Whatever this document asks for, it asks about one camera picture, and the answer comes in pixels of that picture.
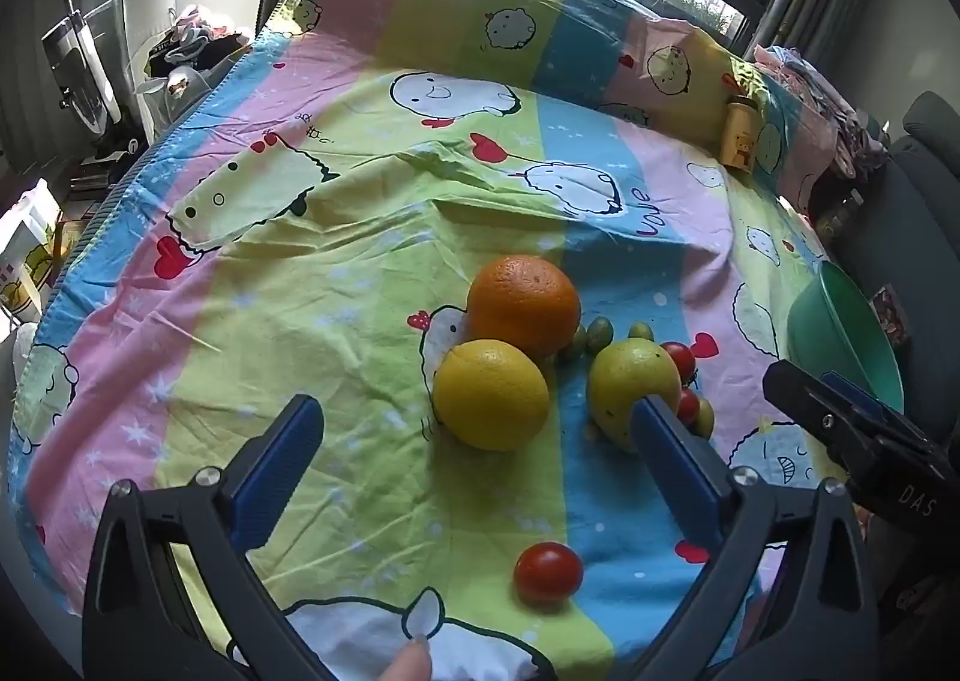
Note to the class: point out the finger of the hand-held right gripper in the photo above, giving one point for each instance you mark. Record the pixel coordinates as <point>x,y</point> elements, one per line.
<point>862,400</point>
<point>802,400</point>

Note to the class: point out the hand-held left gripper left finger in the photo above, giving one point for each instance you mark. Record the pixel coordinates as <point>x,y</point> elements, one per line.
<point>277,471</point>

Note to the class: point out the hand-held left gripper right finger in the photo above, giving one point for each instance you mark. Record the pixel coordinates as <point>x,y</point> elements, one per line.
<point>675,471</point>

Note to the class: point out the green plastic bowl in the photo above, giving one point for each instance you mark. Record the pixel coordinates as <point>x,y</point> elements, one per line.
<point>840,336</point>

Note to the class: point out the yellow citrus fruit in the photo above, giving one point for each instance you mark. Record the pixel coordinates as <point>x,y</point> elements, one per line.
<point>491,396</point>

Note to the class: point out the orange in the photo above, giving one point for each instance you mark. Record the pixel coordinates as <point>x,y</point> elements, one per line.
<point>525,306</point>

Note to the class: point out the person's left hand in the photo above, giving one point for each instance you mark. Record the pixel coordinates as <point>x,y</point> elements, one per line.
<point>409,660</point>

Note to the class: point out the small yellow kumquat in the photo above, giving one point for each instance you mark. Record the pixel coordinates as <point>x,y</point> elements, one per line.
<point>705,418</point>

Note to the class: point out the red tomato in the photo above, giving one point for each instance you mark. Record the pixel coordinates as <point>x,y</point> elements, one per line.
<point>547,572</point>
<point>681,360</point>
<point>688,405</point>

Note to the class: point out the small printed packet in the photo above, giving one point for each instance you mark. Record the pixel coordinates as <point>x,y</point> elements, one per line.
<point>891,313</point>

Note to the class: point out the small green kumquat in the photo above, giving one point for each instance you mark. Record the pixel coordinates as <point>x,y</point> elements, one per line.
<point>640,330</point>
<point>574,345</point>
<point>600,334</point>

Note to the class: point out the grey chair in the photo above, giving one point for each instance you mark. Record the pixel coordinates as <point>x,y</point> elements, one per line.
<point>922,201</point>

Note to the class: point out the cartoon printed blanket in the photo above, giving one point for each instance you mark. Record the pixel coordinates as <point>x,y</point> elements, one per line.
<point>337,238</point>

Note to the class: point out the yellow bottle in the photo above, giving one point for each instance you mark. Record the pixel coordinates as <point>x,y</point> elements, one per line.
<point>739,133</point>

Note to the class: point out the pink clothes pile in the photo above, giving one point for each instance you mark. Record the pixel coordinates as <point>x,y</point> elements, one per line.
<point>825,96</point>

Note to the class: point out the white yellow carton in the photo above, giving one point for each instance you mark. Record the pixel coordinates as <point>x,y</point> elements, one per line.
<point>30,246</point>

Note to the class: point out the white plastic bag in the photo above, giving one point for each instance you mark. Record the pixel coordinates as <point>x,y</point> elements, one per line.
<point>169,103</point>

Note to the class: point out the dark clothes pile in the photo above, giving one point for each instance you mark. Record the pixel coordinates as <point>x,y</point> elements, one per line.
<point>187,43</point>

